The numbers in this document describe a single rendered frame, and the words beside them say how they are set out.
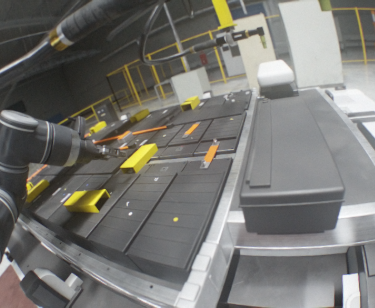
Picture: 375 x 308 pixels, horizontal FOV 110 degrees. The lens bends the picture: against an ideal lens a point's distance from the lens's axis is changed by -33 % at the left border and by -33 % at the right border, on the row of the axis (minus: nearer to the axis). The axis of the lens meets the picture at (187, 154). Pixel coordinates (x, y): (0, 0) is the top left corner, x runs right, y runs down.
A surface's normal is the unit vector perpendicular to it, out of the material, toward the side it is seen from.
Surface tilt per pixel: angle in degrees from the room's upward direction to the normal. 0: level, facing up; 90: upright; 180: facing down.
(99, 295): 0
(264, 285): 0
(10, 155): 100
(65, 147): 97
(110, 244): 0
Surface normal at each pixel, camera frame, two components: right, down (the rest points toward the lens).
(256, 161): -0.32, -0.85
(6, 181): 0.65, 0.30
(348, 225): -0.36, 0.52
